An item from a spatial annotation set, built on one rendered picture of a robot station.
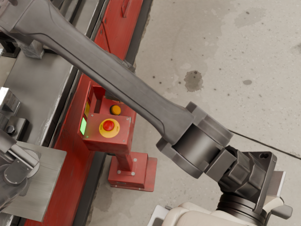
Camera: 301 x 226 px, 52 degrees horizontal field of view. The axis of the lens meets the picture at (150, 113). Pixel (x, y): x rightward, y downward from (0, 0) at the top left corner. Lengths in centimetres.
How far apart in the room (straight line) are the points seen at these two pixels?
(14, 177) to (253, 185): 42
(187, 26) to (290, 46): 73
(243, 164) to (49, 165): 50
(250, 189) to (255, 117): 147
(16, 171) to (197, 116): 33
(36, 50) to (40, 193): 51
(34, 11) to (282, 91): 187
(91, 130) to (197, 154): 62
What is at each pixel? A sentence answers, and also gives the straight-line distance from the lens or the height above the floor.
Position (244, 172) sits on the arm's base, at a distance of 57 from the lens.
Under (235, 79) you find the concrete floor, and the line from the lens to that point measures 213.
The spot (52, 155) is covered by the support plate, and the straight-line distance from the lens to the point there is 85.
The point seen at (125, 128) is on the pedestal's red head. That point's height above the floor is 78.
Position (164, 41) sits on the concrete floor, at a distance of 225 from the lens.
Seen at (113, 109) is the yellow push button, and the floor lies 73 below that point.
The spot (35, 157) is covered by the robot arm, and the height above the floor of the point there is 118.
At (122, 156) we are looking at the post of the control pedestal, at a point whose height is 38.
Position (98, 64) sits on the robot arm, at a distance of 47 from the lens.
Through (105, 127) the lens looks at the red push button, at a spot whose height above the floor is 81.
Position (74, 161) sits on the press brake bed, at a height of 54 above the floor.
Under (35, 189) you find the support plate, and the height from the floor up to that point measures 100.
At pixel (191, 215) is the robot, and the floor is 133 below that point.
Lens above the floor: 177
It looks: 65 degrees down
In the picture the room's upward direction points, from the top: 4 degrees counter-clockwise
